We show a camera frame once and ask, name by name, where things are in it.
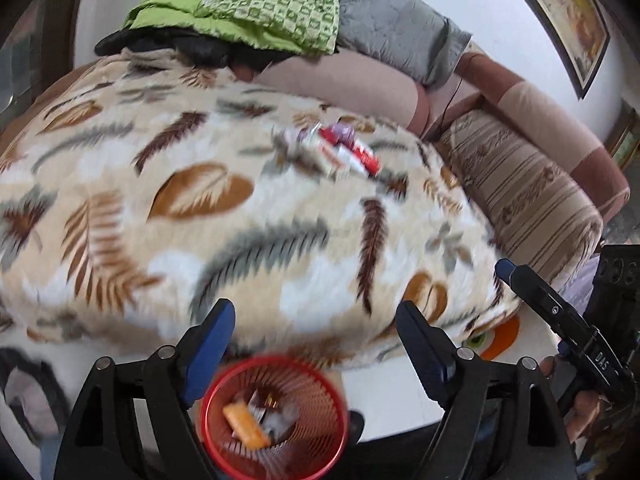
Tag red mesh basket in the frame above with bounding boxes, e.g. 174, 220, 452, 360
200, 355, 351, 478

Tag clear plastic wrapper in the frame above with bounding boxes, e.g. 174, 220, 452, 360
260, 407, 301, 442

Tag green patterned quilt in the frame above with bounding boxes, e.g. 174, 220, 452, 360
122, 0, 351, 57

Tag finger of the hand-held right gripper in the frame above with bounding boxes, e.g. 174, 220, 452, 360
495, 259, 586, 338

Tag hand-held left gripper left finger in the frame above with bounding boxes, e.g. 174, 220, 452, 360
52, 299, 236, 480

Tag framed wall picture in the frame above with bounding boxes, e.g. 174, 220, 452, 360
492, 0, 612, 100

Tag lilac cloth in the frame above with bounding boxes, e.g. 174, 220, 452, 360
562, 259, 601, 308

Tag grey quilt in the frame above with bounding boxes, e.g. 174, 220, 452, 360
335, 0, 473, 86

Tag white paper box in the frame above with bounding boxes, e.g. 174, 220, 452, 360
281, 127, 341, 177

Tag dark grey cloth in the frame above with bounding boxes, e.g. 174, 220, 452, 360
0, 347, 72, 461

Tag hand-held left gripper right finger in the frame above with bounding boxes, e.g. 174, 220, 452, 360
395, 301, 581, 480

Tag black cloth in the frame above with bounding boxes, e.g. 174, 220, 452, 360
95, 27, 281, 73

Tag orange floor mat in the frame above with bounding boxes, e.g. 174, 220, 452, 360
462, 314, 522, 361

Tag pink pillow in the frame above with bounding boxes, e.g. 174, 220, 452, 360
235, 40, 631, 241

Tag wooden door with glass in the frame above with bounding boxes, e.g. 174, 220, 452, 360
0, 0, 93, 116

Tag brown wooden furniture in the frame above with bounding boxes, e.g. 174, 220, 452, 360
605, 105, 640, 171

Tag orange snack wrapper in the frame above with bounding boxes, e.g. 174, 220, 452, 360
222, 402, 272, 449

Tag leaf printed blanket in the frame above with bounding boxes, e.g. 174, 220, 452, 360
0, 52, 523, 371

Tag red plastic wrapper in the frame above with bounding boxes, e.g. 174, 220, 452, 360
320, 125, 382, 177

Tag person's right hand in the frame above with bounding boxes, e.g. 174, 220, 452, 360
542, 356, 606, 443

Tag black shoe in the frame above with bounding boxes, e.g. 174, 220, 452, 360
347, 410, 367, 443

